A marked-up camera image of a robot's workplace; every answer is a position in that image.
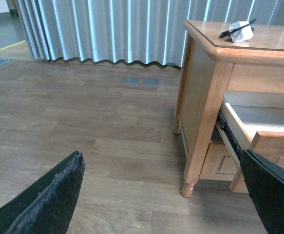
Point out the grey floor plate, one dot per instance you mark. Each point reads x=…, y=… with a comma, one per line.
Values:
x=152, y=82
x=130, y=80

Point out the wooden drawer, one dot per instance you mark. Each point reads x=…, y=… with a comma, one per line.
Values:
x=218, y=164
x=257, y=125

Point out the wooden bottom drawer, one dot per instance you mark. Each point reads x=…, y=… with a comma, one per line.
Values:
x=218, y=164

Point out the wooden nightstand cabinet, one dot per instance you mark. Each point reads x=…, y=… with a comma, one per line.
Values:
x=213, y=69

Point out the left grey floor plate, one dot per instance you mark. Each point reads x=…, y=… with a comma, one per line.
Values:
x=130, y=80

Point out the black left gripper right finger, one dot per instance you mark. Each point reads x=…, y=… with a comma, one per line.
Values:
x=265, y=183

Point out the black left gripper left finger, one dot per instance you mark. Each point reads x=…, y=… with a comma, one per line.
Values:
x=47, y=206

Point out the right grey floor plate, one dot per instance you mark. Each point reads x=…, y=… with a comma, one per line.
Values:
x=152, y=82

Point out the wooden top drawer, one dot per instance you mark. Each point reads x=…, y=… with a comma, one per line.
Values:
x=257, y=125

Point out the grey pleated curtain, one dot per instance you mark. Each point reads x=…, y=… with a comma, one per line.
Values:
x=129, y=30

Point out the white charger with black cable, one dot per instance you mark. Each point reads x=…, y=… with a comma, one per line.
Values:
x=239, y=31

